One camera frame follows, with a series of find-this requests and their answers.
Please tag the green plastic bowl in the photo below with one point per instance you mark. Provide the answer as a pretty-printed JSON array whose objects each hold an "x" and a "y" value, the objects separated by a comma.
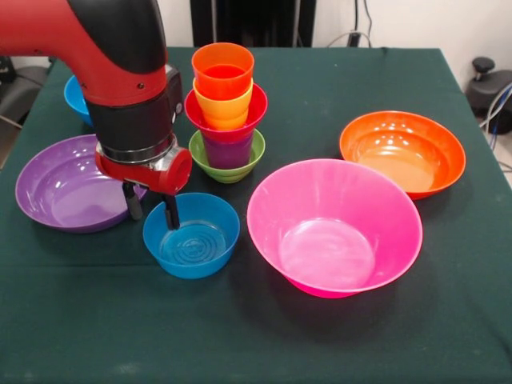
[{"x": 232, "y": 176}]

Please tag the orange plastic cup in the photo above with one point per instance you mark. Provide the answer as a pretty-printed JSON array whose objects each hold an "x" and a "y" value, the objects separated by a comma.
[{"x": 222, "y": 74}]

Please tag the black chair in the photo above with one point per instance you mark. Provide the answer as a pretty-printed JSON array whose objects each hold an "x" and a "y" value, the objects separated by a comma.
[{"x": 20, "y": 88}]

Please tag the yellow plastic cup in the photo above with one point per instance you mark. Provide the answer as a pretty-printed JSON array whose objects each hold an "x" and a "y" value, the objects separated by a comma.
[{"x": 224, "y": 110}]

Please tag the red plastic bowl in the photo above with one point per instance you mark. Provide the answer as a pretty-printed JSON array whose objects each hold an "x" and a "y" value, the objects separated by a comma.
[{"x": 230, "y": 134}]

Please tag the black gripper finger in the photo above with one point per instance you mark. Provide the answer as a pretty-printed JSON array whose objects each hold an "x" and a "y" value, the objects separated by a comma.
[
  {"x": 134, "y": 202},
  {"x": 172, "y": 212}
]

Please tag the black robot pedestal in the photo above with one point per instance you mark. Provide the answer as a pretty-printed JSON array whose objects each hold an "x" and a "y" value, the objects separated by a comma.
[{"x": 280, "y": 20}]

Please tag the orange plastic bowl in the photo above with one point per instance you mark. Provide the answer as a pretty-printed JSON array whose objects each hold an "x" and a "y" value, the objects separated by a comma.
[{"x": 400, "y": 156}]

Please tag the large blue plastic bowl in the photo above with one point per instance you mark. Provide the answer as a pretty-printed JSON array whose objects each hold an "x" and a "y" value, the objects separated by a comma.
[{"x": 76, "y": 100}]

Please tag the pink plastic bowl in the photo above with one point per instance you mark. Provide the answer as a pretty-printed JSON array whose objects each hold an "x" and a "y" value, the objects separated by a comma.
[{"x": 332, "y": 240}]

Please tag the purple plastic cup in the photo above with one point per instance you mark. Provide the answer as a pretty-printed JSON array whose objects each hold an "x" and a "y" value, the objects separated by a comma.
[{"x": 228, "y": 156}]

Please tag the small blue plastic bowl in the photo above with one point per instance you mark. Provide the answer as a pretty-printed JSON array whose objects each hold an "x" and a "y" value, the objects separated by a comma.
[{"x": 192, "y": 256}]

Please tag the dark green tablecloth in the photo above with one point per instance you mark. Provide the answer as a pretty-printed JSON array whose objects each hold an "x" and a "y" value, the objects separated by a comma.
[{"x": 256, "y": 340}]

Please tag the purple plastic bowl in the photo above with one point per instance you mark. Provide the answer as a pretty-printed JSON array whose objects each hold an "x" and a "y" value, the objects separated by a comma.
[{"x": 52, "y": 192}]

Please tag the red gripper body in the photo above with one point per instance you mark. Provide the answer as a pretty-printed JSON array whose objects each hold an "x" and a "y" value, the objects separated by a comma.
[{"x": 172, "y": 176}]

